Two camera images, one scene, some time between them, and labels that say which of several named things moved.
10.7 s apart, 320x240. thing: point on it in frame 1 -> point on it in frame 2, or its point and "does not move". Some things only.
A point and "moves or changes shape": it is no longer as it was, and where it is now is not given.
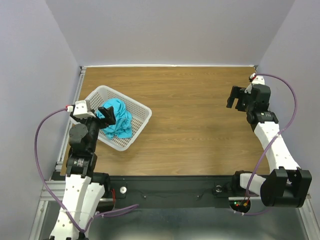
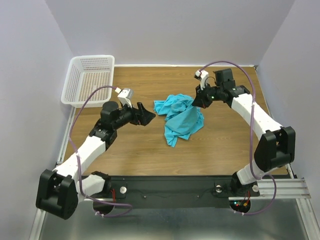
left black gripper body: (95, 124) -> (128, 115)
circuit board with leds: (243, 206) does not move
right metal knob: (218, 188) does not move
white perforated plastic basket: (139, 114) moves or changes shape
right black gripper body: (249, 104) -> (207, 95)
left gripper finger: (108, 113) -> (143, 113)
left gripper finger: (108, 120) -> (146, 118)
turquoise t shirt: (122, 128) moves or changes shape
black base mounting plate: (178, 191) does not move
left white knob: (123, 190) does not move
